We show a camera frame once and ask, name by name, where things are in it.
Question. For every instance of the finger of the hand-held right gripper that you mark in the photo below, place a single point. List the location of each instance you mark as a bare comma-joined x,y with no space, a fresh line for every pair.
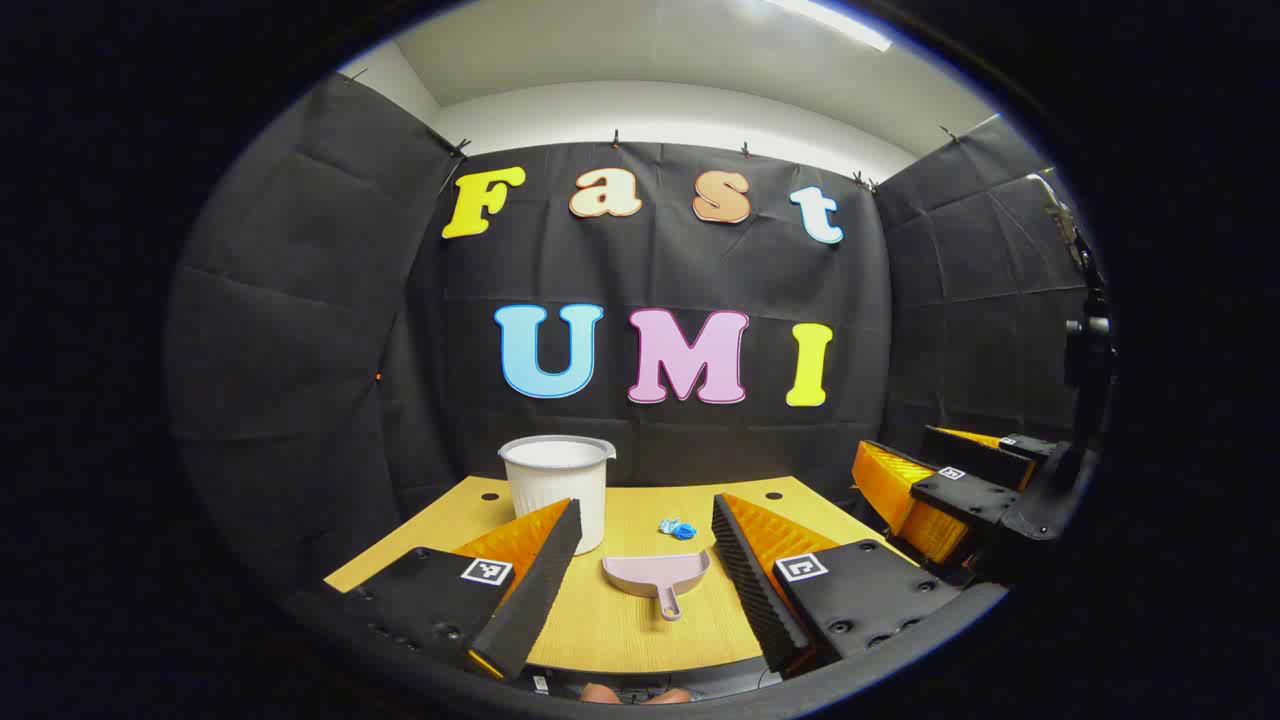
985,458
965,495

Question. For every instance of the blue paper ball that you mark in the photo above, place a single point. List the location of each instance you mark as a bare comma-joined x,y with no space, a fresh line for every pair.
685,531

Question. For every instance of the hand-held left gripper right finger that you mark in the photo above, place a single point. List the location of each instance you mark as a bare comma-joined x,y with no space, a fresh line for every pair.
750,580

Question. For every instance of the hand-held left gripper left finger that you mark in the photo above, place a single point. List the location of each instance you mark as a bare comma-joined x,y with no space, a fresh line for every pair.
540,580

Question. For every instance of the yellow wooden desktop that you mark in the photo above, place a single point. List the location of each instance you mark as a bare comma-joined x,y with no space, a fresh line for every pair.
640,635

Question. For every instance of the white ribbed garbage bin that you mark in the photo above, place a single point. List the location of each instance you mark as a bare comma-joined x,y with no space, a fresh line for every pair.
555,495

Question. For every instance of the pale purple plastic dustpan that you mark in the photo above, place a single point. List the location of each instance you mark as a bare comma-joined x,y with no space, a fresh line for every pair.
655,572

